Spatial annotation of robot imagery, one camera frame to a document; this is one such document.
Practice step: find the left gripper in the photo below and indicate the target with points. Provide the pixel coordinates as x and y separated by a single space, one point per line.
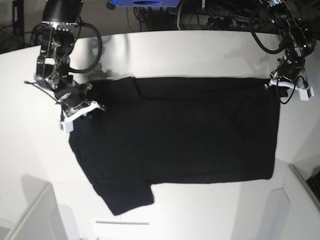
288 70

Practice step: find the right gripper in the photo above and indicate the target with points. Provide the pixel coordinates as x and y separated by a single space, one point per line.
77 99

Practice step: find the black T-shirt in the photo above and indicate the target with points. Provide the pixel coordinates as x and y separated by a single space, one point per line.
178 131

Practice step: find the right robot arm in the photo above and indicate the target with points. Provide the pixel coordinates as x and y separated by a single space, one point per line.
53 74

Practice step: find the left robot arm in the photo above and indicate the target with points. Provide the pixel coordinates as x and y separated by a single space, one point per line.
296 42

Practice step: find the blue box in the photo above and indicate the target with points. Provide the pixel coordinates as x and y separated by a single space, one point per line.
145 3

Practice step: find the black keyboard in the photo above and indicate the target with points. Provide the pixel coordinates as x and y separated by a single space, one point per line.
314 184

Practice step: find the grey bar right edge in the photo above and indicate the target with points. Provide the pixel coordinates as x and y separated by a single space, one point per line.
305 186

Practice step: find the grey monitor edge left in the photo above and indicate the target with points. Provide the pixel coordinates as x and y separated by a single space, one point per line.
41 220

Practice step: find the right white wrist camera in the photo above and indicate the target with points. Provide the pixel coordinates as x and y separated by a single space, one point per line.
66 126

